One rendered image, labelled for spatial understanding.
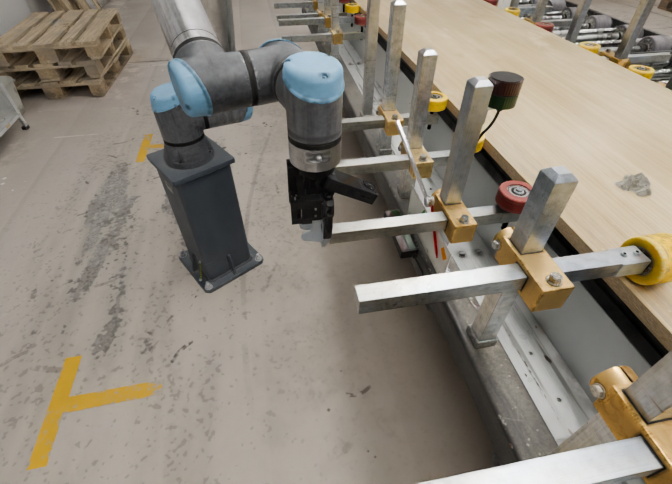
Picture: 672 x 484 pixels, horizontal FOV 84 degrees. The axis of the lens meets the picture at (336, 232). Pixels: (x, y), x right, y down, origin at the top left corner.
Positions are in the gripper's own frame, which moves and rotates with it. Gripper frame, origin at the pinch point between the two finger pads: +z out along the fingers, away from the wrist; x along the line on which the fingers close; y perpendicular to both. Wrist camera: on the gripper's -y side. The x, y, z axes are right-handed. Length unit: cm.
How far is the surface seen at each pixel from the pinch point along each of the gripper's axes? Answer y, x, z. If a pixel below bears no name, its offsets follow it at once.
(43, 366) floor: 107, -33, 85
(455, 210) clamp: -28.3, -0.2, -5.0
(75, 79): 175, -307, 73
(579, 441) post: -27, 45, -2
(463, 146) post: -27.2, -2.5, -19.4
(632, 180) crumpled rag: -67, 2, -11
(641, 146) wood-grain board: -83, -13, -9
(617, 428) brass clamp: -26, 47, -11
